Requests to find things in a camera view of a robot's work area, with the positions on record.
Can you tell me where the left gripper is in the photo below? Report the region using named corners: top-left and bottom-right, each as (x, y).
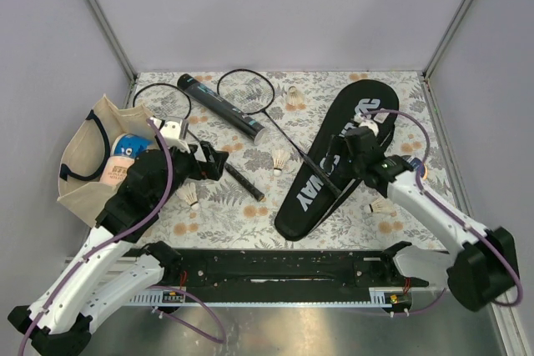
top-left (154, 133), bottom-right (229, 208)

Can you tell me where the shuttlecock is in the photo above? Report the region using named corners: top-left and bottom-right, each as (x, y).
top-left (364, 198), bottom-right (395, 214)
top-left (272, 148), bottom-right (290, 177)
top-left (286, 86), bottom-right (304, 107)
top-left (176, 182), bottom-right (200, 210)

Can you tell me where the black shuttlecock tube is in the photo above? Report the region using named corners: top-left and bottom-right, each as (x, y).
top-left (177, 73), bottom-right (267, 145)

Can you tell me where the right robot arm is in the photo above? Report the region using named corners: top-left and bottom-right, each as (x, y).
top-left (325, 127), bottom-right (523, 312)

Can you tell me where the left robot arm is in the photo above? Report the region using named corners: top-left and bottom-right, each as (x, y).
top-left (8, 141), bottom-right (229, 355)

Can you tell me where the left badminton racket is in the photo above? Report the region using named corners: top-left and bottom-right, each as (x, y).
top-left (132, 83), bottom-right (264, 202)

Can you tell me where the badminton racket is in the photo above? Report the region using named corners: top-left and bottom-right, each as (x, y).
top-left (132, 83), bottom-right (264, 202)
top-left (216, 68), bottom-right (341, 197)

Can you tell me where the right badminton racket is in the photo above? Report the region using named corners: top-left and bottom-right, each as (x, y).
top-left (216, 68), bottom-right (341, 197)

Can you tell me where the black racket cover bag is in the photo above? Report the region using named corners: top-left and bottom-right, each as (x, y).
top-left (275, 79), bottom-right (400, 241)

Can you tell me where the floral table mat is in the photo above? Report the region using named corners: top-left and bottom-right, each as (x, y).
top-left (130, 72), bottom-right (454, 249)

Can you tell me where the masking tape roll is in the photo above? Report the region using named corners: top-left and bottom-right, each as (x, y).
top-left (408, 157), bottom-right (428, 181)

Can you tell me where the blue white can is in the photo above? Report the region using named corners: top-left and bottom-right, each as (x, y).
top-left (111, 133), bottom-right (152, 159)

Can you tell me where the pink labelled jar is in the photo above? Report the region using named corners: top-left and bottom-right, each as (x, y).
top-left (99, 156), bottom-right (134, 186)

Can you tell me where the beige canvas tote bag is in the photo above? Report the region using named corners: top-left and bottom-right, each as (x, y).
top-left (58, 97), bottom-right (154, 227)

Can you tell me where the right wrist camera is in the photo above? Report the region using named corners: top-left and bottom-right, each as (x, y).
top-left (359, 117), bottom-right (381, 137)

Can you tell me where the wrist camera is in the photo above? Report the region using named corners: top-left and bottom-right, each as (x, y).
top-left (359, 117), bottom-right (381, 137)
top-left (150, 117), bottom-right (190, 153)

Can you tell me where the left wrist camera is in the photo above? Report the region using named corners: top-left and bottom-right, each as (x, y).
top-left (150, 117), bottom-right (190, 153)

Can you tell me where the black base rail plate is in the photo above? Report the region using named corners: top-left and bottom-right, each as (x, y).
top-left (124, 247), bottom-right (431, 303)

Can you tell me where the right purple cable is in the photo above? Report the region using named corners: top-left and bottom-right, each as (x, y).
top-left (359, 108), bottom-right (525, 318)

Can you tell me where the purple cable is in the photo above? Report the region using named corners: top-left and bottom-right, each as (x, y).
top-left (359, 108), bottom-right (525, 318)
top-left (18, 118), bottom-right (228, 356)

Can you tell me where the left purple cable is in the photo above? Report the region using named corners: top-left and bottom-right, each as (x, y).
top-left (18, 118), bottom-right (228, 356)

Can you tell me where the left aluminium frame post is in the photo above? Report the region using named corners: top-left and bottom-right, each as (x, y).
top-left (85, 0), bottom-right (137, 83)

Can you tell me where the aluminium frame post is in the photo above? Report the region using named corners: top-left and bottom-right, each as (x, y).
top-left (421, 0), bottom-right (475, 81)
top-left (85, 0), bottom-right (137, 83)

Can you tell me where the right aluminium frame post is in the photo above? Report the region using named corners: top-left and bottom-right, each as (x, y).
top-left (421, 0), bottom-right (475, 81)

